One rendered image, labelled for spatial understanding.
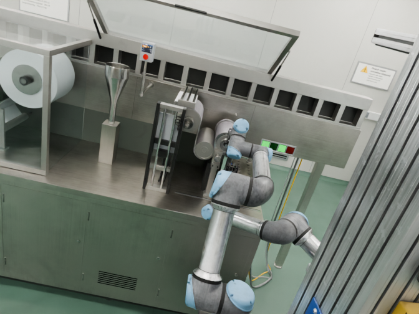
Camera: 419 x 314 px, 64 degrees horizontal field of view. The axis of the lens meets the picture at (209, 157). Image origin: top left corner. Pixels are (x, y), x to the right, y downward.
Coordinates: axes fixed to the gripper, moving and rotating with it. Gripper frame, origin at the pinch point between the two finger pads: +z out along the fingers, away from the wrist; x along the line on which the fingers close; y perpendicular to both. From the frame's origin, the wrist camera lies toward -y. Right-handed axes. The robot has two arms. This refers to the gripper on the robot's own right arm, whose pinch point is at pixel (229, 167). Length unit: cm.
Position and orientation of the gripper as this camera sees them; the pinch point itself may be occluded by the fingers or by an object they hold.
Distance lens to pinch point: 210.4
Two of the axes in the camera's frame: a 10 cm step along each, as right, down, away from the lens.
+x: -9.7, -2.3, -0.6
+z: 0.4, -4.1, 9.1
